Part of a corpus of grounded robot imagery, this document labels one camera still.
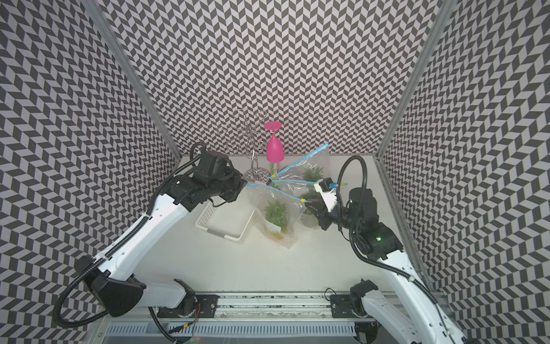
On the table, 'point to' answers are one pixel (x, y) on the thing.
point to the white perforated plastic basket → (228, 219)
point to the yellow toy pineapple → (276, 213)
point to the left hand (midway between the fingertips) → (249, 181)
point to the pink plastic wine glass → (275, 152)
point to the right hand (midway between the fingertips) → (309, 207)
